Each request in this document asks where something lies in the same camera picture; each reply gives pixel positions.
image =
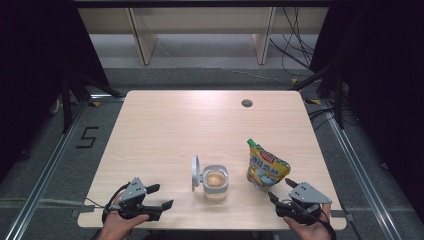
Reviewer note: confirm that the yellow and green spout pouch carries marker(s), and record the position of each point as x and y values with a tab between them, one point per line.
266	166

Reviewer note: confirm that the person's right hand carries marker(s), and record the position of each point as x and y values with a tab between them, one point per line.
313	231

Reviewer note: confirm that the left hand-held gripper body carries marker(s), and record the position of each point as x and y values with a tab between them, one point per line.
133	193

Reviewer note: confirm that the dark curtain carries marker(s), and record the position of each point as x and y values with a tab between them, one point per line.
386	83
33	66

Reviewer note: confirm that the glass jar with grey lid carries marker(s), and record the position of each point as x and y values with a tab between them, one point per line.
215	181

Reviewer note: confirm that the aluminium floor rail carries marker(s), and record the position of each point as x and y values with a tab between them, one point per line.
43	180
360	170

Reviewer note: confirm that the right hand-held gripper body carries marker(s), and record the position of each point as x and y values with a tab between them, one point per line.
308	195

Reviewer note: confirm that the person's left hand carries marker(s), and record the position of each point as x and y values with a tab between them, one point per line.
116	228

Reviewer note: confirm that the black metal stand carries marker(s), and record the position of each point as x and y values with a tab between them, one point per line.
339	96
66	100

